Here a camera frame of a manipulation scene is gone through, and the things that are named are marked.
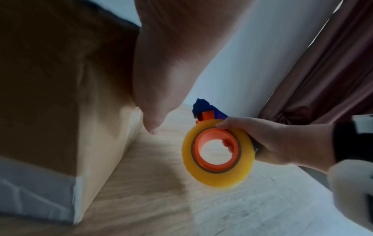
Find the brown curtain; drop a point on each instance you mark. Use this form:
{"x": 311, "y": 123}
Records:
{"x": 329, "y": 69}

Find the blue orange tape dispenser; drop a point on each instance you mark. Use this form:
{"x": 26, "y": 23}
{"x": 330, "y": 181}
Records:
{"x": 215, "y": 142}

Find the person's right hand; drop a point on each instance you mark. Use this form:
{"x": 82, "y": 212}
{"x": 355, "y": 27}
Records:
{"x": 279, "y": 140}

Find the brown cardboard box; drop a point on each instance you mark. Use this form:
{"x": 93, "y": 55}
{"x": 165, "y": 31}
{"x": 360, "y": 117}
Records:
{"x": 52, "y": 92}

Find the yellow packing tape roll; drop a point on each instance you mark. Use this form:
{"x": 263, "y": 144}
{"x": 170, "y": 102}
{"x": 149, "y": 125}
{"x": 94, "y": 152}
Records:
{"x": 204, "y": 170}

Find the white packing tape strip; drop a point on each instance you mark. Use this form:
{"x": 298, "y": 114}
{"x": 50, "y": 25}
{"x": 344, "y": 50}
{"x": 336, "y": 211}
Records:
{"x": 35, "y": 189}

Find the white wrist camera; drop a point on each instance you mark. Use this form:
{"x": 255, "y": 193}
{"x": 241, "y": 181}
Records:
{"x": 349, "y": 189}

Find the person's left hand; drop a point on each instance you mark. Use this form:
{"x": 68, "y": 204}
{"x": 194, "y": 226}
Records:
{"x": 174, "y": 46}

